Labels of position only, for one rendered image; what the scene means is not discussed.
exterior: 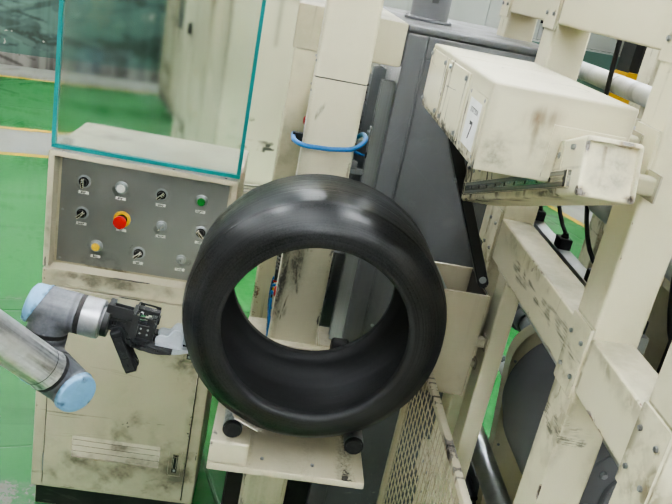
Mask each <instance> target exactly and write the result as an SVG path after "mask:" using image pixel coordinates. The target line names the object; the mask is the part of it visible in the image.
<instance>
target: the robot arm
mask: <svg viewBox="0 0 672 504"><path fill-rule="evenodd" d="M117 302H118V299H115V298H112V299H111V302H110V303H109V304H108V300H105V299H101V298H97V297H94V296H90V295H85V294H82V293H78V292H75V291H71V290H67V289H63V288H60V287H56V286H55V285H48V284H43V283H38V284H36V285H35V286H34V287H33V288H32V289H31V291H30V293H29V294H28V296H27V298H26V301H25V303H24V306H23V309H22V314H21V319H22V320H23V321H24V322H26V321H27V325H26V327H24V326H23V325H22V324H20V323H19V322H18V321H16V320H15V319H13V318H12V317H11V316H9V315H8V314H7V313H5V312H4V311H2V310H1V309H0V366H2V367H4V368H5V369H7V370H8V371H10V372H11V373H13V374H14V375H16V376H17V377H19V378H20V379H21V380H22V381H24V382H26V383H27V384H29V385H31V387H32V388H34V389H35V390H37V391H38V392H40V393H41V394H43V395H44V396H46V397H48V398H49V399H50V400H52V401H53V402H54V404H55V406H56V407H57V408H58V409H60V410H61V411H64V412H75V411H78V410H80V409H82V408H83V407H85V406H86V405H87V404H88V403H89V402H90V401H91V399H92V398H93V396H94V394H95V391H96V383H95V381H94V379H93V378H92V375H91V374H90V373H88V372H87V371H86V370H85V369H84V368H83V367H82V366H81V365H80V364H79V363H78V362H77V361H76V360H75V359H74V358H73V357H72V356H71V355H70V354H69V353H68V352H67V351H66V350H65V345H66V341H67V337H68V333H69V332H70V333H74V334H78V335H82V336H86V337H89V338H93V339H96V338H97V337H98V336H103V337H106V335H107V333H108V331H109V330H111V331H110V337H111V339H112V341H113V344H114V346H115V349H116V351H117V354H118V356H119V358H120V361H121V364H122V367H123V369H124V371H125V373H126V374H128V373H132V372H136V370H137V366H138V365H139V360H138V357H137V355H136V353H135V351H134V348H135V349H137V350H139V351H144V352H147V353H150V354H155V355H180V354H187V353H188V350H187V347H186V343H185V339H184V334H183V328H182V323H176V324H175V325H174V326H173V327H172V328H170V329H169V328H165V327H162V328H160V329H157V325H159V323H160V319H161V309H162V307H158V306H155V305H151V304H147V303H143V302H139V304H136V306H135V307H132V306H128V305H125V304H121V303H117ZM145 305H147V306H151V307H154V308H157V309H154V308H150V307H147V306H145Z"/></svg>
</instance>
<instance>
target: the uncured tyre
mask: <svg viewBox="0 0 672 504"><path fill-rule="evenodd" d="M308 248H323V249H332V250H337V251H341V252H345V253H348V254H351V255H354V256H356V257H359V258H361V259H363V260H365V261H366V262H368V263H370V264H371V265H373V266H374V267H376V268H377V269H378V270H380V271H381V272H382V273H383V274H384V275H385V276H386V277H387V278H388V279H389V280H390V281H391V282H392V284H393V285H394V290H393V294H392V298H391V300H390V303H389V305H388V307H387V309H386V311H385V313H384V314H383V316H382V317H381V319H380V320H379V321H378V322H377V323H376V325H375V326H374V327H373V328H372V329H370V330H369V331H368V332H367V333H366V334H364V335H363V336H361V337H360V338H358V339H357V340H355V341H353V342H351V343H349V344H346V345H344V346H341V347H337V348H333V349H328V350H319V351H309V350H300V349H295V348H291V347H287V346H285V345H282V344H280V343H277V342H275V341H273V340H272V339H270V338H268V337H267V336H265V335H264V334H263V333H261V332H260V331H259V330H258V329H257V328H256V327H255V326H254V325H253V324H252V323H251V322H250V321H249V320H248V318H247V317H246V315H245V314H244V312H243V310H242V309H241V307H240V304H239V302H238V299H237V296H236V293H235V287H236V285H237V284H238V283H239V282H240V280H241V279H242V278H243V277H244V276H245V275H246V274H247V273H249V272H250V271H251V270H252V269H253V268H255V267H256V266H258V265H259V264H261V263H262V262H264V261H266V260H268V259H270V258H272V257H274V256H277V255H279V254H282V253H286V252H289V251H294V250H299V249H308ZM446 322H447V305H446V296H445V291H444V287H443V283H442V280H441V277H440V274H439V272H438V269H437V267H436V264H435V262H434V259H433V257H432V255H431V252H430V250H429V247H428V245H427V243H426V240H425V238H424V236H423V235H422V233H421V231H420V230H419V228H418V226H417V225H416V224H415V222H414V221H413V220H412V218H411V217H410V216H409V215H408V214H407V213H406V212H405V211H404V210H403V209H402V208H401V207H400V206H399V205H398V204H397V203H396V202H395V201H393V200H392V199H391V198H389V197H388V196H386V195H385V194H383V193H382V192H380V191H378V190H377V189H375V188H373V187H371V186H369V185H366V184H364V183H361V182H359V181H356V180H353V179H349V178H345V177H341V176H335V175H327V174H301V175H294V176H288V177H284V178H280V179H276V180H273V181H270V182H267V183H265V184H263V185H260V186H258V187H256V188H254V189H252V190H250V191H249V192H247V193H245V194H244V195H242V196H241V197H239V198H238V199H237V200H235V201H234V202H233V203H232V204H231V205H229V206H228V207H227V208H226V209H225V210H224V211H223V212H222V213H221V214H220V216H219V217H218V218H217V219H216V220H215V222H214V223H213V224H212V226H211V227H210V229H209V230H208V232H207V234H206V235H205V237H204V239H203V241H202V243H201V246H200V248H199V251H198V253H197V256H196V259H195V261H194V264H193V266H192V269H191V272H190V274H189V277H188V280H187V283H186V286H185V290H184V295H183V301H182V328H183V334H184V339H185V343H186V347H187V350H188V354H189V357H190V359H191V362H192V364H193V366H194V368H195V370H196V372H197V374H198V376H199V378H200V379H201V381H202V382H203V384H204V385H205V386H206V388H207V389H208V390H209V391H210V393H211V394H212V395H213V396H214V397H215V398H216V399H217V400H218V401H219V402H220V403H221V404H222V405H223V406H225V407H226V408H227V409H228V410H230V411H231V412H232V413H234V414H235V415H237V416H239V417H240V418H242V419H244V420H246V421H247V422H249V423H251V424H253V425H255V426H257V427H260V428H262V429H265V430H268V431H271V432H274V433H278V434H282V435H287V436H293V437H302V438H326V437H334V436H340V435H345V434H350V433H353V432H357V431H360V430H363V429H365V428H368V427H370V426H372V425H375V424H377V423H379V422H381V421H382V420H384V419H386V418H388V417H389V416H391V415H392V414H394V413H395V412H397V411H398V410H399V409H401V408H402V407H403V406H404V405H405V404H407V403H408V402H409V401H410V400H411V399H412V398H413V397H414V396H415V395H416V394H417V392H418V391H419V390H420V389H421V388H422V386H423V385H424V384H425V382H426V381H427V379H428V378H429V376H430V374H431V372H432V371H433V369H434V367H435V365H436V362H437V360H438V357H439V355H440V352H441V348H442V344H443V340H444V336H445V330H446Z"/></svg>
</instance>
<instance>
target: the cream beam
mask: <svg viewBox="0 0 672 504"><path fill-rule="evenodd" d="M431 55H432V58H431V62H430V67H429V71H428V76H427V80H426V84H425V89H424V93H423V95H422V96H421V98H422V105H423V106H424V107H425V108H426V110H427V111H428V112H429V114H430V115H431V116H432V117H433V119H434V120H435V121H436V122H437V124H438V125H439V126H440V128H441V129H442V130H443V131H444V133H445V134H446V135H447V137H448V138H449V139H450V140H451V142H452V143H453V144H454V145H455V147H456V148H457V149H458V151H459V152H460V153H461V154H462V156H463V157H464V158H465V159H466V161H467V162H468V163H469V165H470V166H471V167H472V168H473V169H476V170H482V171H487V172H493V173H498V174H504V175H509V176H515V177H521V178H526V179H532V180H536V181H538V182H543V183H545V182H547V180H548V178H549V176H550V172H552V171H554V170H553V168H554V165H555V161H556V158H557V155H558V151H559V148H560V145H561V141H565V140H569V139H573V138H577V137H582V136H586V135H594V136H599V137H605V138H610V139H615V140H621V141H626V142H629V140H630V137H631V134H632V131H633V128H634V125H635V122H636V119H637V116H638V113H639V110H638V109H636V108H634V107H632V106H630V105H627V104H625V103H623V102H621V101H619V100H616V99H614V98H612V97H610V96H608V95H605V94H603V93H601V92H599V91H596V90H594V89H592V88H590V87H588V86H585V85H583V84H581V83H579V82H576V81H574V80H572V79H570V78H568V77H565V76H563V75H561V74H559V73H556V72H554V71H552V70H550V69H548V68H545V67H543V66H541V65H539V64H537V63H534V62H529V61H524V60H519V59H514V58H508V57H503V56H498V55H493V54H488V53H483V52H478V51H473V50H467V49H462V48H457V47H452V46H447V45H442V44H435V48H434V49H433V51H432V52H431ZM471 96H472V97H473V98H475V99H476V100H477V101H478V102H479V103H480V104H482V109H481V113H480V117H479V121H478V125H477V129H476V133H475V137H474V140H473V144H472V148H471V152H469V151H468V149H467V148H466V147H465V146H464V145H463V143H462V142H461V141H460V140H461V136H462V132H463V128H464V124H465V120H466V116H467V112H468V108H469V104H470V100H471Z"/></svg>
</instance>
